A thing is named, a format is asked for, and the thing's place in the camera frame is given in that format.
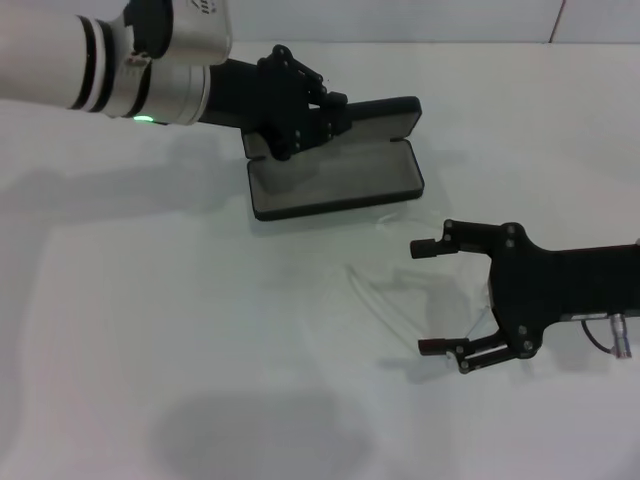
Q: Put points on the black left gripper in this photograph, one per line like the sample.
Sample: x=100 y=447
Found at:
x=250 y=95

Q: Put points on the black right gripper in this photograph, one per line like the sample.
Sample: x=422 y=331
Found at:
x=550 y=285

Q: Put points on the black glasses case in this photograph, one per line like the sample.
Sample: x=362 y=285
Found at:
x=340 y=180

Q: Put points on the clear white glasses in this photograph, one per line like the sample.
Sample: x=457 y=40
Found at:
x=356 y=286

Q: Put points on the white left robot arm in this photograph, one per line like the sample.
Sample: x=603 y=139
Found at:
x=45 y=65

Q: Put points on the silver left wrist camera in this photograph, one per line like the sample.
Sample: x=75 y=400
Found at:
x=200 y=35

